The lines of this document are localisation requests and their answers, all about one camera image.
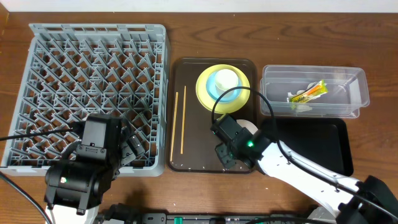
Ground white bowl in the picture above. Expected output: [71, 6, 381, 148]
[236, 119, 258, 134]

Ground white tissue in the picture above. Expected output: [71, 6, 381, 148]
[287, 82, 317, 113]

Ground green snack wrapper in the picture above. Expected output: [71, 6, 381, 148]
[287, 80, 328, 103]

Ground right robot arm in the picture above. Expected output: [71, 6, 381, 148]
[211, 114, 397, 223]

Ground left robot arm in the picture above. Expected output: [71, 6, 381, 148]
[44, 113, 144, 223]

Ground black waste tray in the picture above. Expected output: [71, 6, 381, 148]
[276, 118, 354, 177]

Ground dark brown serving tray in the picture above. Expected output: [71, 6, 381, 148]
[167, 58, 257, 174]

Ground yellow-green plate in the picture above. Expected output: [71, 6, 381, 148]
[195, 64, 250, 114]

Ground light blue saucer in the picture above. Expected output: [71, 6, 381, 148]
[206, 71, 241, 103]

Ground pale green cup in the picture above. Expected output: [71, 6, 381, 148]
[215, 69, 239, 95]

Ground clear plastic container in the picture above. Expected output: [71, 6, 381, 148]
[259, 65, 370, 118]

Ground grey dish rack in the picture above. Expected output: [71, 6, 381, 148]
[1, 24, 170, 177]

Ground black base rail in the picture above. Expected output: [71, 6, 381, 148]
[99, 203, 336, 224]

